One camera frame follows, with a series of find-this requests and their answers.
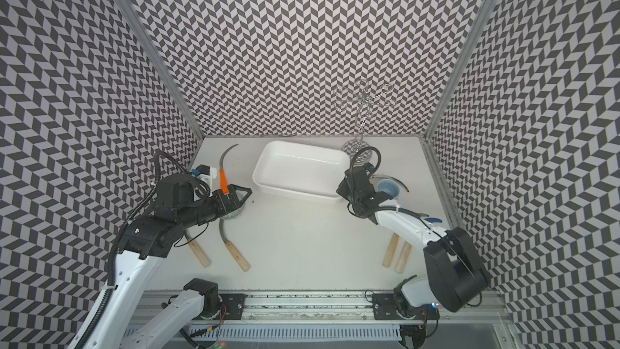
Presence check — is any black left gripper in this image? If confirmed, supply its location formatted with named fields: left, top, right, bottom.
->
left=178, top=183, right=253, bottom=230

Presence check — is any light blue mug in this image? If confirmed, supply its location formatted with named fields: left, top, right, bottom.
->
left=377, top=179, right=400, bottom=200

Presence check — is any white plastic storage box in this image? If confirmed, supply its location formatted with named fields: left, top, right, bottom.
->
left=252, top=141, right=350, bottom=205

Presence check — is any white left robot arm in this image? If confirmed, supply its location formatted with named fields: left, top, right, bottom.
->
left=69, top=173, right=253, bottom=348

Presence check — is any orange collar sickle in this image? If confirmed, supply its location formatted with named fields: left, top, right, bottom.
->
left=219, top=144, right=238, bottom=194

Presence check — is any clear glass cup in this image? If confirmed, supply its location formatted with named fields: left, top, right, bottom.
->
left=223, top=205, right=245, bottom=220

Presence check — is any sickle near chrome stand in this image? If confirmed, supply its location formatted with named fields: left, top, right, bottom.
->
left=371, top=174, right=410, bottom=192

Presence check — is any blue blade sickle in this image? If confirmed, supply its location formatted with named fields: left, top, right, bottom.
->
left=395, top=217, right=443, bottom=274

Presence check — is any wooden handle sickle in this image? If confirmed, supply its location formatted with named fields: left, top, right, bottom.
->
left=185, top=231, right=212, bottom=268
left=219, top=219, right=251, bottom=272

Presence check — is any wooden handle sickle far left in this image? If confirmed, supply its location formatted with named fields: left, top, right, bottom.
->
left=185, top=231, right=212, bottom=268

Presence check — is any chrome wire stand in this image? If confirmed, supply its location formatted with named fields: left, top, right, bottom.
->
left=336, top=79, right=396, bottom=160

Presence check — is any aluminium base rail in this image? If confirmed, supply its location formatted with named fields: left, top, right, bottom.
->
left=125, top=290, right=510, bottom=343

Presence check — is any aluminium corner post left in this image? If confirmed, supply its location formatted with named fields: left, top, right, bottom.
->
left=114, top=0, right=204, bottom=139

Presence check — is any aluminium corner post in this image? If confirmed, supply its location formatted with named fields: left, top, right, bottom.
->
left=114, top=0, right=204, bottom=139
left=424, top=0, right=498, bottom=140

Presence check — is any aluminium corner post right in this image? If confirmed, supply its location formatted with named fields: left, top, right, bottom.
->
left=424, top=0, right=498, bottom=140

